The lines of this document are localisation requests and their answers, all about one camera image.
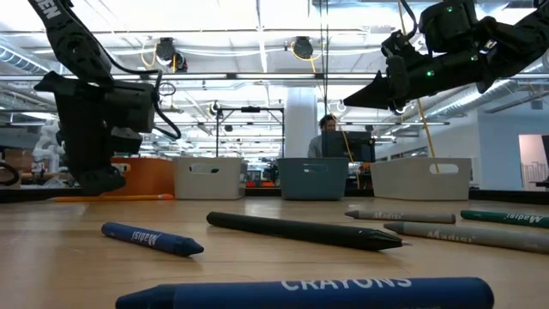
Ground white round column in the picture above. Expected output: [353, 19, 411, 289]
[285, 87, 319, 159]

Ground black pen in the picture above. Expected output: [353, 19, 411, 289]
[205, 210, 411, 252]

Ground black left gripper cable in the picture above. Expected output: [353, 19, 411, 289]
[96, 53, 182, 142]

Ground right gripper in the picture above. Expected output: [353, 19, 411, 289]
[342, 31, 488, 114]

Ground cardboard box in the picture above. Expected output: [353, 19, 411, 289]
[2, 148, 35, 188]

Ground silver ventilation duct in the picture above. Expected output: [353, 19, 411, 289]
[424, 79, 516, 121]

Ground black monitor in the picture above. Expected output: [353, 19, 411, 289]
[321, 130, 377, 163]

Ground dark green wax crayon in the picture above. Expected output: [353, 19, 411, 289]
[460, 209, 549, 229]

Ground orange plastic bin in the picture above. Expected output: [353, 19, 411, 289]
[110, 156, 176, 197]

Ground orange pencil with pink eraser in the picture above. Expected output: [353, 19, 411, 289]
[53, 193, 176, 203]

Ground blue wax crayon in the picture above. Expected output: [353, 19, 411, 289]
[100, 221, 206, 258]
[114, 276, 495, 309]

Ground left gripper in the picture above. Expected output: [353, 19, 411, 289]
[33, 70, 143, 196]

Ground yellow hanging cable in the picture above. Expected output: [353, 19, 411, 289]
[396, 0, 439, 173]

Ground black hanging cable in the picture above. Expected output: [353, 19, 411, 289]
[319, 0, 330, 132]

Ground light grey plastic bin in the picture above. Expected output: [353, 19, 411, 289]
[370, 156, 473, 202]
[172, 156, 248, 201]

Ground teal plastic bin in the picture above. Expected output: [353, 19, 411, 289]
[277, 157, 350, 202]

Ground grey wax crayon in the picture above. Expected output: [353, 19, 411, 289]
[344, 209, 456, 225]
[382, 221, 549, 255]

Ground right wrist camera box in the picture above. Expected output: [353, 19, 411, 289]
[419, 0, 480, 53]

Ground thin yellow cable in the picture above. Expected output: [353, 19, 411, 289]
[291, 40, 361, 190]

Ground person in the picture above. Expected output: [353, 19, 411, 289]
[306, 113, 340, 159]

